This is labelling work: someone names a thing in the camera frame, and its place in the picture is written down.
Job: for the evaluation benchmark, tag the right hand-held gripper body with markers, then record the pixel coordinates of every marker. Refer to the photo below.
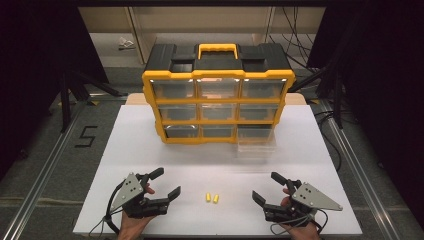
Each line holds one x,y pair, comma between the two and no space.
315,198

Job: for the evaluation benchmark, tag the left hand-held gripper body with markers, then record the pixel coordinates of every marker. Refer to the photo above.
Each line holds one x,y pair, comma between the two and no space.
128,191

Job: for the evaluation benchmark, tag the person's right hand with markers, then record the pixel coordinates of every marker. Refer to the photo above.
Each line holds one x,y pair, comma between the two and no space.
301,232

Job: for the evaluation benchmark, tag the person's left hand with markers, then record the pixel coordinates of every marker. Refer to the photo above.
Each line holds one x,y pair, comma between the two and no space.
133,228

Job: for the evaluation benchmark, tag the small yellow plug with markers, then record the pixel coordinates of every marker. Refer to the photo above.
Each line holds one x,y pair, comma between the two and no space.
215,199
208,197

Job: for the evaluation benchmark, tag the clear plastic drawer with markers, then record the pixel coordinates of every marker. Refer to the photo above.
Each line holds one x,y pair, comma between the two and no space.
256,146

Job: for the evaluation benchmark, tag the grid of clear drawers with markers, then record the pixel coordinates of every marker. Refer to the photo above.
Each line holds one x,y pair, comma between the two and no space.
218,111

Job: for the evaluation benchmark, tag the black metal stand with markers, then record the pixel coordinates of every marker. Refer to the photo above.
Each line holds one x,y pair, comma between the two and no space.
328,86
71,96

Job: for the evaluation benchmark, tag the yellow and black organizer cabinet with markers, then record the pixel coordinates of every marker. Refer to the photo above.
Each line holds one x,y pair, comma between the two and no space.
218,63

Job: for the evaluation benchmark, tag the white crumpled cloth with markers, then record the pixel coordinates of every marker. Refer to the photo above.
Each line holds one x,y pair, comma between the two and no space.
126,43

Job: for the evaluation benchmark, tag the dark curtain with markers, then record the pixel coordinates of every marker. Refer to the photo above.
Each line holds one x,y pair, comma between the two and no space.
383,66
36,60

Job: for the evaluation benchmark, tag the beige wooden shelf unit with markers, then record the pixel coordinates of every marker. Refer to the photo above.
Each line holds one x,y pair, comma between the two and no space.
200,21

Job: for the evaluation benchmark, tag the aluminium floor rail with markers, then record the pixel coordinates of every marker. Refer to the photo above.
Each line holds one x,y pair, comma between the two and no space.
43,180
363,173

